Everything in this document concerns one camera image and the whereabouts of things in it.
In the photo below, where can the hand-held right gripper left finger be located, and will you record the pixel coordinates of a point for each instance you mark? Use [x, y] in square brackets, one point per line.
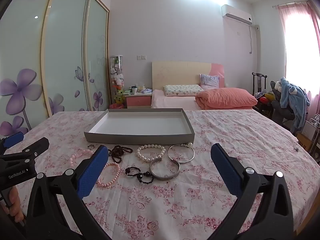
[92, 173]

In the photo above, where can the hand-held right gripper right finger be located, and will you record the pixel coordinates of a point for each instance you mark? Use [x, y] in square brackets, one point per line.
[226, 173]

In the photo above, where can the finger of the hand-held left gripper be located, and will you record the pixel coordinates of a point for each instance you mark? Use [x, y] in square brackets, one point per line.
[35, 147]
[14, 139]

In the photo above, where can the thin silver bangle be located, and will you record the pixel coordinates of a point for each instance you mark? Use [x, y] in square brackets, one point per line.
[189, 144]

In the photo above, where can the grey cardboard tray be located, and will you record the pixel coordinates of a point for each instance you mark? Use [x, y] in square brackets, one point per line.
[140, 127]

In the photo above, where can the person's left hand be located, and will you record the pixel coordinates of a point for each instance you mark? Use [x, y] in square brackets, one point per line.
[14, 205]

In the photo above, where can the pink floral bed sheet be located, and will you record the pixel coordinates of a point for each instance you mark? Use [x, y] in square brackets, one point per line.
[175, 205]

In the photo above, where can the red bag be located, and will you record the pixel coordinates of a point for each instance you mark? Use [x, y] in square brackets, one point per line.
[117, 106]

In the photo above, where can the salmon pink duvet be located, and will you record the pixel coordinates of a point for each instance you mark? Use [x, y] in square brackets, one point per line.
[225, 97]

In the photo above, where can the grey office chair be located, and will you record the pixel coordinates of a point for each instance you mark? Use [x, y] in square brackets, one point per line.
[280, 110]

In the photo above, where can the pink nightstand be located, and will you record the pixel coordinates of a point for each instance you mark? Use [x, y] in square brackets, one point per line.
[137, 101]

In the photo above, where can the pink sheeted bed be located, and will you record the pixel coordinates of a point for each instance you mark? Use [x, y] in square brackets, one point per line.
[172, 102]

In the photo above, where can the lilac printed pillow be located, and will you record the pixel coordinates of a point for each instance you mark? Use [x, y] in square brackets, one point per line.
[208, 81]

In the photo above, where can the cream printed pillow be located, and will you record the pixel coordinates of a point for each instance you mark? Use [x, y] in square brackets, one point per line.
[182, 90]

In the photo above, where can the floral sliding door wardrobe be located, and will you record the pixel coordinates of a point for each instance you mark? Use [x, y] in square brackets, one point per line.
[65, 55]

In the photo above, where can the dark wooden chair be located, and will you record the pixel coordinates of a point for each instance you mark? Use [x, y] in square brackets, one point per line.
[257, 80]

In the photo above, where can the clear plush toy tube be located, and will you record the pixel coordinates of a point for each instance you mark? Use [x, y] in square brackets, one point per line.
[117, 77]

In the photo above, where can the blue plush garment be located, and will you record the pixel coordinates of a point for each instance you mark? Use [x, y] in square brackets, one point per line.
[292, 95]

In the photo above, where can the cream and pink headboard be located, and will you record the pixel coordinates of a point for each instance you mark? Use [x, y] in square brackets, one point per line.
[175, 72]

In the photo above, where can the pink curtain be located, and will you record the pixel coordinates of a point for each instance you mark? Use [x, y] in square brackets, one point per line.
[281, 30]

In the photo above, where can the white air conditioner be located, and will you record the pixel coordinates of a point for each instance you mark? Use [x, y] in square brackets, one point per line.
[236, 13]

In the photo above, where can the white wall switch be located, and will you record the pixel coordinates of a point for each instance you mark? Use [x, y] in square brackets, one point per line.
[141, 57]

